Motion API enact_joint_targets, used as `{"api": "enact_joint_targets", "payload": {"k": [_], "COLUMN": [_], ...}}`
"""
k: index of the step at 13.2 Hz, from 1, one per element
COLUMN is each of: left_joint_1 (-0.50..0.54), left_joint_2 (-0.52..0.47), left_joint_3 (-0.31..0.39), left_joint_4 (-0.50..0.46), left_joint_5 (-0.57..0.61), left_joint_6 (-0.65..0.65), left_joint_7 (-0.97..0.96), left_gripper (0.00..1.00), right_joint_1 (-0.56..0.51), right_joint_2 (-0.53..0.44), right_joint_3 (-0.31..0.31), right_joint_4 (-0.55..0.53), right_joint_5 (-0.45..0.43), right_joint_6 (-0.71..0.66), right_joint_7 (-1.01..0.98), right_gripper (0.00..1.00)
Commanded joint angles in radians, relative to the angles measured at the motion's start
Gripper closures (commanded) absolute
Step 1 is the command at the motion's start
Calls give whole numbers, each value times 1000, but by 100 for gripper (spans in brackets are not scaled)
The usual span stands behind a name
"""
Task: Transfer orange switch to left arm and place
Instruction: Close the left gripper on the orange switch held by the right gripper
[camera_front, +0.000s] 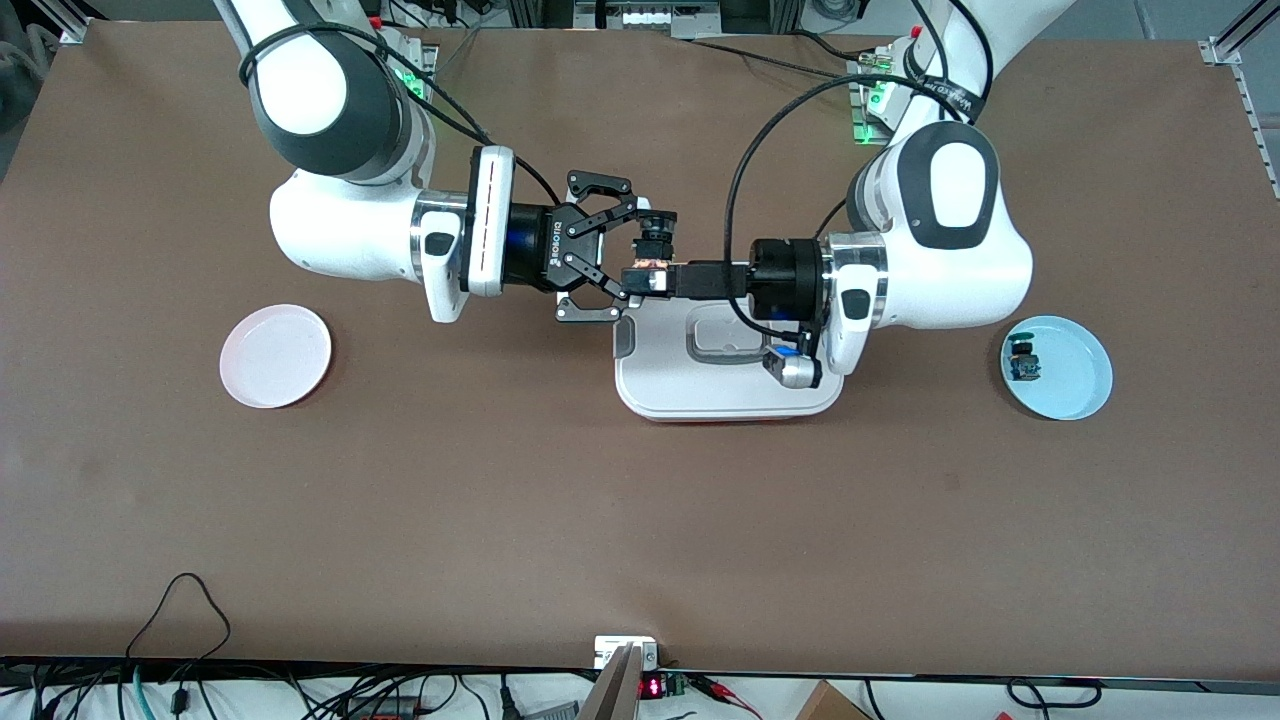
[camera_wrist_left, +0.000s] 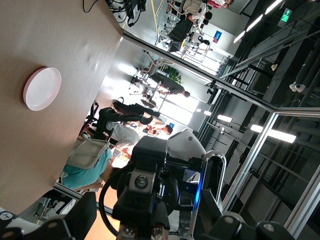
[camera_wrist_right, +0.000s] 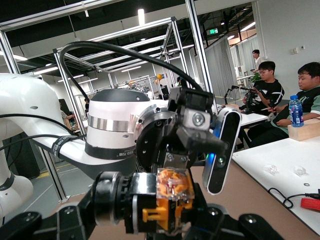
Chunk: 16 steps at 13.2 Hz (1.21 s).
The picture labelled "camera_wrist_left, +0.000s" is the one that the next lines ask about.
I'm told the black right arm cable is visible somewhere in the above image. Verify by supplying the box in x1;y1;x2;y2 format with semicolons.
98;169;122;237

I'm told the blue wall sign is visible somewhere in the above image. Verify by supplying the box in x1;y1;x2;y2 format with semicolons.
212;30;224;43

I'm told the aluminium glass partition frame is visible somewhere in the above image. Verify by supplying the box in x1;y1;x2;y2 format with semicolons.
121;31;320;240

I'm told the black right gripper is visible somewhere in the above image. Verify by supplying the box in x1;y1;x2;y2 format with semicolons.
112;136;201;240

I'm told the thin black cable loop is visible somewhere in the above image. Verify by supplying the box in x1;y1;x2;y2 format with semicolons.
82;0;101;14

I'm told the person in teal shirt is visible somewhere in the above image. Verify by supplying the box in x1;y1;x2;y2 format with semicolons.
61;147;114;191

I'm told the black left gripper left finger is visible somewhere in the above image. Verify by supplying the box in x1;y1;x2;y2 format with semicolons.
0;191;98;240

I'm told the white mesh office chair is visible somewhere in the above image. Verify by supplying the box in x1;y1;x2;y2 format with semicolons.
67;138;111;171

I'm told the ceiling light bar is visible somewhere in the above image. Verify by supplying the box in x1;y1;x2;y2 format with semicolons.
249;123;297;145
246;13;265;33
216;114;234;124

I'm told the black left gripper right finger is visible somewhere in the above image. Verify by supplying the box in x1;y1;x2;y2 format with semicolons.
197;189;297;240

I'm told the person in grey shirt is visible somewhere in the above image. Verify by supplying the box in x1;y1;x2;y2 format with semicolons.
106;122;141;151

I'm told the green potted plant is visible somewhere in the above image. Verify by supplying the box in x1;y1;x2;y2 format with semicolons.
164;66;184;85

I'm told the pink round plate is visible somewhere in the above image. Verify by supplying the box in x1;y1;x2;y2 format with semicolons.
22;66;63;112

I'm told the person in striped shirt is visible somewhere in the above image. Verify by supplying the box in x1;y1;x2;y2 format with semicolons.
159;76;191;99

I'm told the green exit sign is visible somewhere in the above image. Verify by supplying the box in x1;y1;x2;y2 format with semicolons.
279;7;292;26

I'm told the white security camera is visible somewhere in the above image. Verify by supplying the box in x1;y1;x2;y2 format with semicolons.
289;83;306;93

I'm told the aluminium profile frame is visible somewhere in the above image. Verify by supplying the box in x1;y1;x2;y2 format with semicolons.
53;181;101;201

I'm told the black cable tangle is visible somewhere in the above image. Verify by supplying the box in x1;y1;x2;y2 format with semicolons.
104;0;147;27

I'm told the person in black clothing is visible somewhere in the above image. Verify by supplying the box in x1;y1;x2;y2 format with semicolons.
98;99;161;126

